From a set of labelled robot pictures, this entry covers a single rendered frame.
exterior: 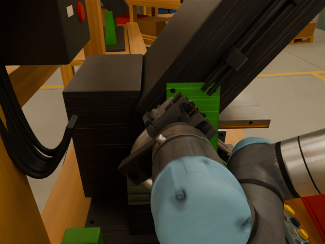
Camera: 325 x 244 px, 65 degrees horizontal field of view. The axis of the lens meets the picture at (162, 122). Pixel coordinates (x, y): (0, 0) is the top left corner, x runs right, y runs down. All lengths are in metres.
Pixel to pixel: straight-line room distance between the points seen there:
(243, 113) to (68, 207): 0.57
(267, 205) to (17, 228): 0.40
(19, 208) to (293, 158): 0.43
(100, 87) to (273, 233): 0.47
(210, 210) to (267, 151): 0.18
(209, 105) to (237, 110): 0.22
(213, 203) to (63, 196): 0.71
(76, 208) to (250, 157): 0.58
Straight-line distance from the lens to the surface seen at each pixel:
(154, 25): 3.53
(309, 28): 7.10
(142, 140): 0.53
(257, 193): 0.32
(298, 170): 0.34
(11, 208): 0.49
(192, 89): 0.54
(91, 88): 0.62
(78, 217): 0.80
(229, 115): 0.73
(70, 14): 0.45
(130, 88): 0.60
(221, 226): 0.20
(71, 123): 0.44
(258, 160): 0.35
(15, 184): 0.50
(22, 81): 0.73
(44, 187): 2.28
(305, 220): 0.97
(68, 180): 0.92
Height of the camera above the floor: 1.47
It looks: 31 degrees down
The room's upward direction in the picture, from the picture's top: straight up
